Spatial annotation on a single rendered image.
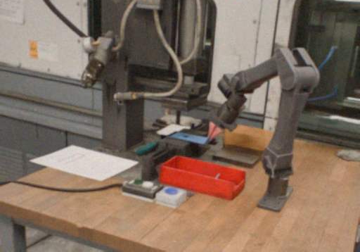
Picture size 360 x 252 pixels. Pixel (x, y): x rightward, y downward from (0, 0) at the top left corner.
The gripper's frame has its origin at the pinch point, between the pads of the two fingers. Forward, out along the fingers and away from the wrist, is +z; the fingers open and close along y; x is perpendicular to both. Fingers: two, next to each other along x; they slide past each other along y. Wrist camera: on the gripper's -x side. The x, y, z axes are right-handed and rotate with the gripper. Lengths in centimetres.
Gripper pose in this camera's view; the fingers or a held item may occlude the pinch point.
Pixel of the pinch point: (209, 138)
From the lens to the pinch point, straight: 155.5
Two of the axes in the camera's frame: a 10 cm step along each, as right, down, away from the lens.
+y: -7.6, -6.4, 1.4
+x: -3.8, 2.7, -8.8
